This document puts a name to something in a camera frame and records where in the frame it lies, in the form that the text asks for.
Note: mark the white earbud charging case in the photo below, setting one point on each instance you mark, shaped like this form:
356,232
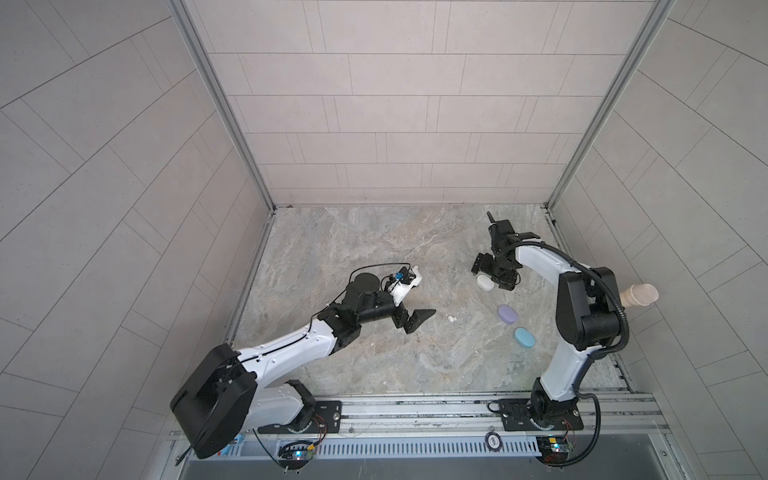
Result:
485,283

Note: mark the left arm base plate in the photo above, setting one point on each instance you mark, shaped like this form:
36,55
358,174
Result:
324,418

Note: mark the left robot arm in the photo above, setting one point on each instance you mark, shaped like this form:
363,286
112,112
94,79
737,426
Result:
231,391

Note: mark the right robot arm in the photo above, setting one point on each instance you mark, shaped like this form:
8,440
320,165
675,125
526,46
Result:
589,316

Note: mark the aluminium corner frame post left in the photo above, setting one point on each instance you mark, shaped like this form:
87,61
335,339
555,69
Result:
181,14

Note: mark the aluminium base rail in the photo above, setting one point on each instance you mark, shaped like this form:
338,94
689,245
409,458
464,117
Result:
609,412

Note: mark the aluminium corner frame post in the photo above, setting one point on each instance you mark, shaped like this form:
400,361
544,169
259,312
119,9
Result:
646,35
181,14

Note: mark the aluminium corner frame post right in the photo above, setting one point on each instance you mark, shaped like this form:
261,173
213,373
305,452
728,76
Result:
646,35

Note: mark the left green circuit board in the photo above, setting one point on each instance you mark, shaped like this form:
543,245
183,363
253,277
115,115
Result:
294,456

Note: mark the purple earbud charging case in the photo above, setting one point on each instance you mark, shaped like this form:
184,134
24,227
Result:
507,314

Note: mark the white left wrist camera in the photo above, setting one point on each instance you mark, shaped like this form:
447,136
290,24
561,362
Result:
401,283

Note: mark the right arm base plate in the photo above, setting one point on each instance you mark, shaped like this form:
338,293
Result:
528,414

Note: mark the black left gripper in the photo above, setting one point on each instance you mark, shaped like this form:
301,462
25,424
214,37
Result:
413,321

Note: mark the right green circuit board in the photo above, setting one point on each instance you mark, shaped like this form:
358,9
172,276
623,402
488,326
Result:
553,450

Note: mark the beige wooden handle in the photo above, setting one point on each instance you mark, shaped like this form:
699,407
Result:
639,295

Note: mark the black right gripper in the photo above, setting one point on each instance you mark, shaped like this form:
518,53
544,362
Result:
482,261

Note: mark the green circuit board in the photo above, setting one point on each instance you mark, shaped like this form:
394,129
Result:
294,456
553,450

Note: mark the light blue earbud charging case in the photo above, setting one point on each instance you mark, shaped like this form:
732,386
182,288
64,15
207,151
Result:
524,337

